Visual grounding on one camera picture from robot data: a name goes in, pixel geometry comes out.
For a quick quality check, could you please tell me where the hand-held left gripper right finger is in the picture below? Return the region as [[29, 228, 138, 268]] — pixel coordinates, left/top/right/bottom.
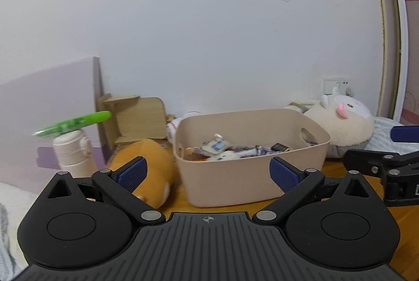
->
[[255, 157, 380, 223]]

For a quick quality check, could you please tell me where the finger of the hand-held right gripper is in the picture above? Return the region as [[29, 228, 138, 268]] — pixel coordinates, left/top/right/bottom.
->
[[390, 125, 419, 143], [343, 149, 419, 177]]

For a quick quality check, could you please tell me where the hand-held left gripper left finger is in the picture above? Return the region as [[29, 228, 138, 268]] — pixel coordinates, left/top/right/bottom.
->
[[42, 156, 166, 224]]

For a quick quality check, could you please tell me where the beige plastic container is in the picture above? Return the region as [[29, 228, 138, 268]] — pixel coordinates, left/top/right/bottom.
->
[[172, 108, 330, 208]]

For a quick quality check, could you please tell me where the orange plastic bottle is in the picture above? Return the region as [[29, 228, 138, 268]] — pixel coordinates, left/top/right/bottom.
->
[[183, 147, 210, 163]]

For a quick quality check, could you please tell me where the clear white snack packet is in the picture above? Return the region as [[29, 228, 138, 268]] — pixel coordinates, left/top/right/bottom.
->
[[196, 134, 237, 158]]

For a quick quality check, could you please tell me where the orange hamster plush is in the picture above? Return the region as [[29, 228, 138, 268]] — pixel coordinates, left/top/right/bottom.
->
[[107, 138, 176, 207]]

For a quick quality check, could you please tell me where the light blue striped blanket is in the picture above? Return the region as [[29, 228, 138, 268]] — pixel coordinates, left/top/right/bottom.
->
[[365, 117, 419, 152]]

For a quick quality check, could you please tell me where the white plush pillow pink ear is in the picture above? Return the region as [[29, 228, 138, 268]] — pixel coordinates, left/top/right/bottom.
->
[[285, 94, 375, 159]]

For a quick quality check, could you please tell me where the small white red plush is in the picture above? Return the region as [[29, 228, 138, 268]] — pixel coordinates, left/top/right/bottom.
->
[[166, 111, 201, 142]]

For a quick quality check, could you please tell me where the cream thermos bottle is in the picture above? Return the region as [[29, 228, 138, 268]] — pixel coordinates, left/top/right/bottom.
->
[[53, 132, 98, 177]]

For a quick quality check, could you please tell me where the green pen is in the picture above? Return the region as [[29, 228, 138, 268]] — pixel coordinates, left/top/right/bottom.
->
[[32, 111, 112, 138]]

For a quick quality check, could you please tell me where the lilac board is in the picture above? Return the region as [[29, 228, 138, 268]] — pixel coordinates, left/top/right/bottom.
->
[[0, 56, 108, 195]]

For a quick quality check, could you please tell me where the pale striped cloth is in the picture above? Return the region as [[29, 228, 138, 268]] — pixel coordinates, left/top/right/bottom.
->
[[0, 204, 16, 278]]

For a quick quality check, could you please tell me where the white wall socket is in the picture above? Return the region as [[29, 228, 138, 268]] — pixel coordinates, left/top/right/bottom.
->
[[323, 79, 349, 95]]

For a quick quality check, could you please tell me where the white door frame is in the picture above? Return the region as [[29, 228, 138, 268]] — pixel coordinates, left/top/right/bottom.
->
[[367, 0, 419, 124]]

